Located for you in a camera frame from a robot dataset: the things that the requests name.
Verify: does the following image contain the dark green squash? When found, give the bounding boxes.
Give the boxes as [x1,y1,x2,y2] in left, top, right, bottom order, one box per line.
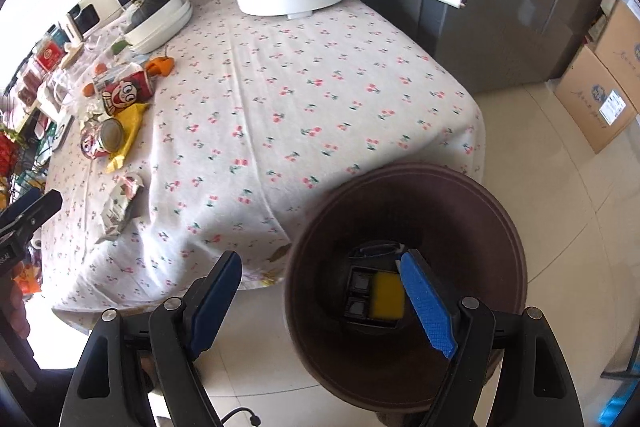
[129,0,169,31]

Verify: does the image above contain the person's left hand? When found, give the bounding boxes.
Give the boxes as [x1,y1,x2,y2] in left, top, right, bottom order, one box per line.
[1,262,30,340]

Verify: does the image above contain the cherry print tablecloth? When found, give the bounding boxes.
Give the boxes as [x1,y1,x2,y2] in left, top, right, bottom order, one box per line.
[42,0,486,329]

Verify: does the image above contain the orange bell pepper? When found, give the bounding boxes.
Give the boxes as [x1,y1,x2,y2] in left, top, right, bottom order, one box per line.
[144,56,175,77]

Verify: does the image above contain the crumpled white red wrapper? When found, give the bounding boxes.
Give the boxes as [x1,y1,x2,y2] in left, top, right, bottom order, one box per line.
[96,173,144,243]

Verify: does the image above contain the red tin can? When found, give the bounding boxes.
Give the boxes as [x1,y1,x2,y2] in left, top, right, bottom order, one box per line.
[80,118,125,159]

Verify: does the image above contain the cardboard box with label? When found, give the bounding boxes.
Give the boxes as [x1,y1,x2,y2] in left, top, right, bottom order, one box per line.
[555,0,639,153]

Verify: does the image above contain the brown round trash bin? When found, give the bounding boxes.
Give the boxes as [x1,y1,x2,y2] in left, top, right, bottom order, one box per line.
[285,164,527,413]

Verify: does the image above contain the yellow snack wrapper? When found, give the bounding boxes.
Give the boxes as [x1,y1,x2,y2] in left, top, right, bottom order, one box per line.
[105,103,149,173]

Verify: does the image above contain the stack of white bowls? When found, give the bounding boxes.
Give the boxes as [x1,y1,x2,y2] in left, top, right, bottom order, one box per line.
[125,0,193,54]

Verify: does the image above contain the yellow item in bin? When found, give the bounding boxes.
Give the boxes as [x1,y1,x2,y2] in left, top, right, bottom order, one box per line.
[370,272,405,321]

